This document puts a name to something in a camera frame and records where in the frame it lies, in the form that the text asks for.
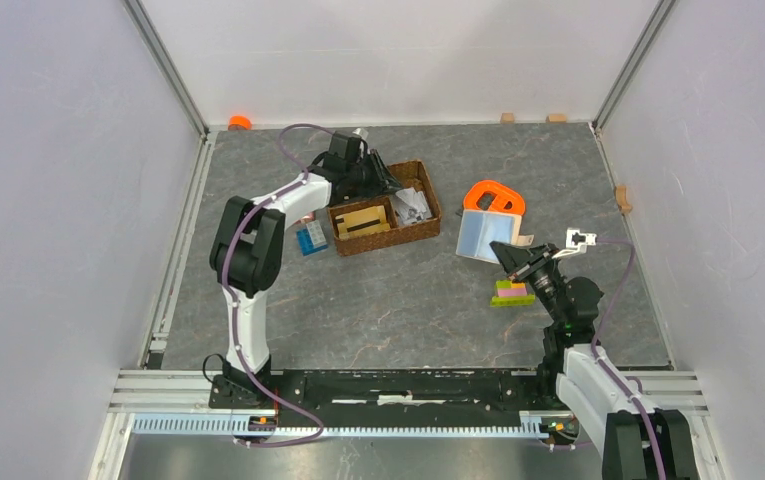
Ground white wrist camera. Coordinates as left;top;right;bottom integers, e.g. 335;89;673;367
351;128;369;141
553;228;597;259

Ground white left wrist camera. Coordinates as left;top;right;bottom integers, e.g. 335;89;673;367
351;128;369;141

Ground wooden block right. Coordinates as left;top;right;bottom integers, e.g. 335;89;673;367
546;113;568;123

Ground orange round cap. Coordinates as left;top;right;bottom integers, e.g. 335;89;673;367
227;115;252;131

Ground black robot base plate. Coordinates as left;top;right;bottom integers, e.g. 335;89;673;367
208;368;603;429

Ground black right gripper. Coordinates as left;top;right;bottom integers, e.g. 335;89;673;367
490;241;564;325

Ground yellow cards in basket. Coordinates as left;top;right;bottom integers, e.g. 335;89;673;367
335;205;391;240

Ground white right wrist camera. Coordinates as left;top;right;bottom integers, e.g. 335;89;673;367
553;228;597;259

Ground blue toy brick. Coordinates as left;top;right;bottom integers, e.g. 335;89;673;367
296;229;328;256

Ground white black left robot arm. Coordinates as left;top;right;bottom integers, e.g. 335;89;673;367
209;130;402;408

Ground orange tape dispenser ring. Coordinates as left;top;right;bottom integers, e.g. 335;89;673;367
462;180;528;217

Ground grey toy brick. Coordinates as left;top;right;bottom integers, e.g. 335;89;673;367
306;221;327;248

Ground silver cards in basket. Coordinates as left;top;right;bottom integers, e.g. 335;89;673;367
391;188;434;226

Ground beige leather card holder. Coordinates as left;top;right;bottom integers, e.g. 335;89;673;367
455;209;534;264

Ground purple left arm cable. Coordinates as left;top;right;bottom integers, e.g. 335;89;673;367
220;123;337;449

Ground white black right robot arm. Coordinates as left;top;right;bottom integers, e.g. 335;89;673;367
490;233;700;479

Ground curved wooden piece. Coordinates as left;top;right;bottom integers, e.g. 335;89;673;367
614;185;633;215

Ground lime green toy brick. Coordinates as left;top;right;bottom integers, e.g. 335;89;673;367
490;280;536;308

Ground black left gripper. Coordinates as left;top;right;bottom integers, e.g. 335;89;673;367
345;149;401;201

